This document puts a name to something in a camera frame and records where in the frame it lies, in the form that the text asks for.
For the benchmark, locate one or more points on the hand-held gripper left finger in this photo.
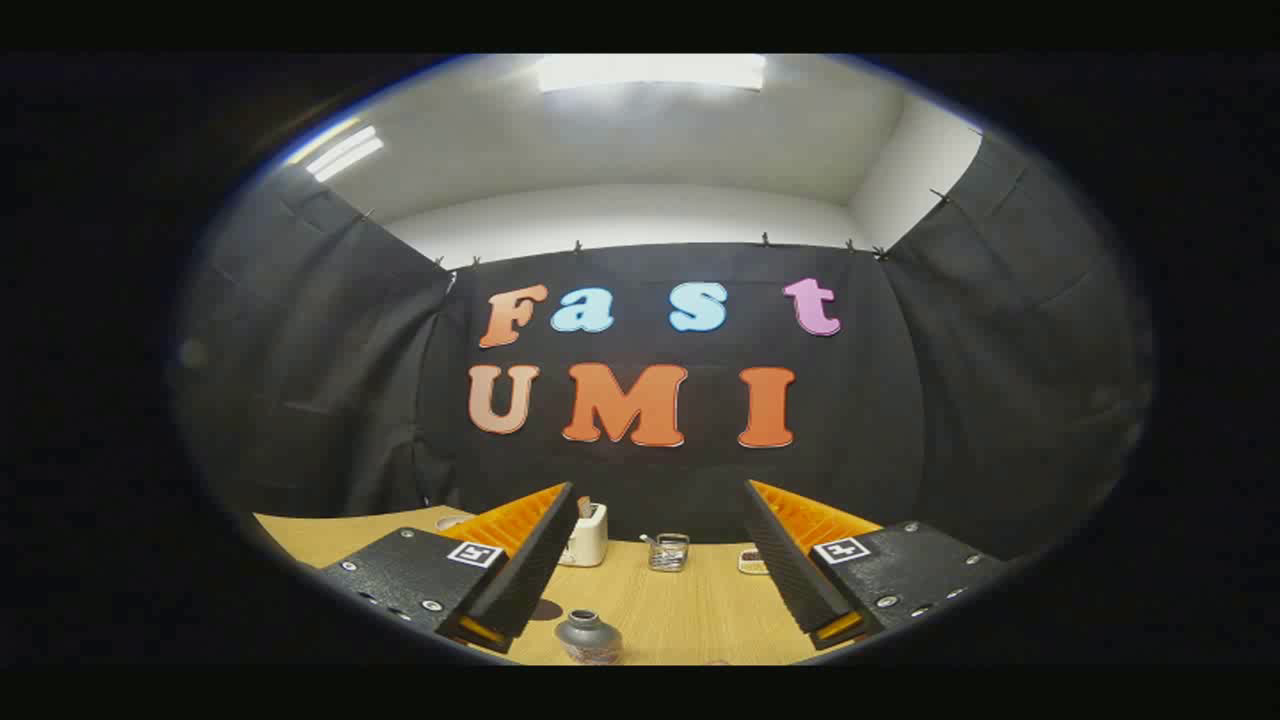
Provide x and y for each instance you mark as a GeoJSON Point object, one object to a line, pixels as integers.
{"type": "Point", "coordinates": [530, 572]}

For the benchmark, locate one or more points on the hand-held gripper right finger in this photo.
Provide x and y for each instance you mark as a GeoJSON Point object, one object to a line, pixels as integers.
{"type": "Point", "coordinates": [790, 572]}

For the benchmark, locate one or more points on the dark brown round coaster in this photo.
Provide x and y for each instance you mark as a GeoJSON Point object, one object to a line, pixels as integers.
{"type": "Point", "coordinates": [547, 609]}

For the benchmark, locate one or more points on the silver juice bottle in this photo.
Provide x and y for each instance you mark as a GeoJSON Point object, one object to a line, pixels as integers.
{"type": "Point", "coordinates": [588, 636]}

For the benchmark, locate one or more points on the white divided sauce dish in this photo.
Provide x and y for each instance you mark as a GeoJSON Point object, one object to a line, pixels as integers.
{"type": "Point", "coordinates": [751, 561]}

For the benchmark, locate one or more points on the white toaster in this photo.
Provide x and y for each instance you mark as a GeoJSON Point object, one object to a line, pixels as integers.
{"type": "Point", "coordinates": [587, 542]}

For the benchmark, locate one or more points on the white round plate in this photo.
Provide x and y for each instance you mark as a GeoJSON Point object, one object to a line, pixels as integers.
{"type": "Point", "coordinates": [452, 521]}

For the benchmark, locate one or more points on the wooden table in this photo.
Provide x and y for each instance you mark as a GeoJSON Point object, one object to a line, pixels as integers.
{"type": "Point", "coordinates": [690, 615]}

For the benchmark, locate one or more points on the black backdrop cloth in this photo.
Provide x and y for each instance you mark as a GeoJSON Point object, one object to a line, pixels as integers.
{"type": "Point", "coordinates": [900, 400]}

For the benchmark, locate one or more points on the small ceiling light panel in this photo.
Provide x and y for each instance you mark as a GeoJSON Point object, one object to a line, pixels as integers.
{"type": "Point", "coordinates": [340, 152]}

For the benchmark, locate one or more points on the large ceiling light panel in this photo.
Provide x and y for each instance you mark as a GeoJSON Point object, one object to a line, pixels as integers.
{"type": "Point", "coordinates": [650, 72]}

